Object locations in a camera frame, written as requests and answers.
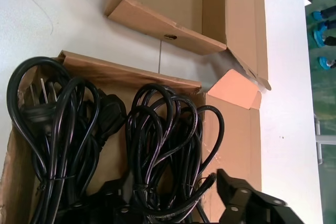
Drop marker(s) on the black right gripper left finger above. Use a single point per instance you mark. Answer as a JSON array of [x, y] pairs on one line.
[[123, 209]]

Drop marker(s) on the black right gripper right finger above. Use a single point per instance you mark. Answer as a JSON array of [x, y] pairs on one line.
[[244, 203]]

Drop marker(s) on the brown cardboard box with round hole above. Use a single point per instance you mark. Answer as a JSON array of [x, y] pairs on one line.
[[236, 142]]

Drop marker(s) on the blue shoe cover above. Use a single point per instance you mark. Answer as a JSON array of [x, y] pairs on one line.
[[320, 36], [318, 15], [325, 63]]

